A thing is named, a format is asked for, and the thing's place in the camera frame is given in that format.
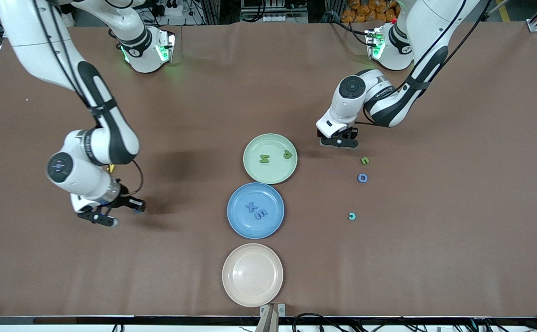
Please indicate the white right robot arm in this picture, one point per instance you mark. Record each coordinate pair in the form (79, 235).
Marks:
(24, 27)

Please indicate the green letter M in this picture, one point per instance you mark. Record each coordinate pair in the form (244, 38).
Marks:
(264, 159)

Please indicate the blue letter E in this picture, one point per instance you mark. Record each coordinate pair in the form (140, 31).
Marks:
(260, 214)

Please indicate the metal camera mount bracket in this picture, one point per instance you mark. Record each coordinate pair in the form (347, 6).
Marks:
(268, 318)

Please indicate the long white power strip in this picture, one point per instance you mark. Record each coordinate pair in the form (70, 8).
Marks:
(284, 18)

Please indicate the blue letter X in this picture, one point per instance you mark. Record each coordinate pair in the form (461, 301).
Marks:
(251, 206)

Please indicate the blue plate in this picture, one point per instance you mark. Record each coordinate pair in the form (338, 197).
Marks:
(245, 226)

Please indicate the green letter b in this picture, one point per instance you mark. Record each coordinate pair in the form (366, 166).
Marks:
(288, 155)

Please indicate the orange bag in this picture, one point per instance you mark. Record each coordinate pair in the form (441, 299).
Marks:
(365, 11)

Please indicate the beige plate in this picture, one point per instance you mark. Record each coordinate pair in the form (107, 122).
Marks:
(252, 275)

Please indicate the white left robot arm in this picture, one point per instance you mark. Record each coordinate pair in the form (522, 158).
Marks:
(434, 23)

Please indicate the blue letter O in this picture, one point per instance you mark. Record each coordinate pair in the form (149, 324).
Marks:
(359, 178)

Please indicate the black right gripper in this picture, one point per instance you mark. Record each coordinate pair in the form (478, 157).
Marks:
(124, 200)

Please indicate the teal letter C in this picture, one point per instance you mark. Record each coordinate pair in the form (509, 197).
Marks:
(349, 216)

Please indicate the light green plate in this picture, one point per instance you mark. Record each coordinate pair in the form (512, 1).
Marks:
(268, 173)

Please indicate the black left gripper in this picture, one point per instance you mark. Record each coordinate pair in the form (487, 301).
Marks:
(352, 133)

